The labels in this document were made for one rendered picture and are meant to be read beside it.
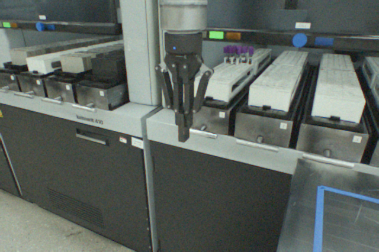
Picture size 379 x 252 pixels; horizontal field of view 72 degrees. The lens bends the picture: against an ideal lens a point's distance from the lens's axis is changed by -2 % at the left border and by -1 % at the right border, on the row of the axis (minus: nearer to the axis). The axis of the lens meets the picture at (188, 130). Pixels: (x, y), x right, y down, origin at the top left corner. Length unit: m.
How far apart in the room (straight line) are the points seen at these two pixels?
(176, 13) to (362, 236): 0.42
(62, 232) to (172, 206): 0.77
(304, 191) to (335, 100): 0.31
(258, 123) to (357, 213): 0.34
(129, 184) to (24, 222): 0.84
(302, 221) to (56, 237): 1.34
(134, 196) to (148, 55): 0.51
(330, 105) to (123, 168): 0.68
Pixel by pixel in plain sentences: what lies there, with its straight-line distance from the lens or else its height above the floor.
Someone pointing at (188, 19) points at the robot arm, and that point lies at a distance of 0.50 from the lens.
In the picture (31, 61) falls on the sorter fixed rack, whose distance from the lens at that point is 1.18.
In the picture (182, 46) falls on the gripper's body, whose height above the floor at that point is 0.98.
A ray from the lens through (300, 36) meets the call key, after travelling 0.66.
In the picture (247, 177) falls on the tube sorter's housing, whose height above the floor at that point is 0.62.
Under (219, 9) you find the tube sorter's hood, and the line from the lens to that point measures 0.72.
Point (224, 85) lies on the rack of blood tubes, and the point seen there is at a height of 0.86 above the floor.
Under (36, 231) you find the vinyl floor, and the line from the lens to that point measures 1.64.
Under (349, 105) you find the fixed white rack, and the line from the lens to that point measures 0.67.
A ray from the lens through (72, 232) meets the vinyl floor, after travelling 1.55.
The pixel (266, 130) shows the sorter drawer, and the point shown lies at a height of 0.77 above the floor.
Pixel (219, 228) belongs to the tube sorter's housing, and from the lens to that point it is 0.91.
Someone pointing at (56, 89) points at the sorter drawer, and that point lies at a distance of 1.05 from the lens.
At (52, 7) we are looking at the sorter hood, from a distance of 1.09.
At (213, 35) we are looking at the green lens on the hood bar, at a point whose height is 0.98.
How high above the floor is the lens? 1.06
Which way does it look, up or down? 26 degrees down
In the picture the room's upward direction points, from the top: straight up
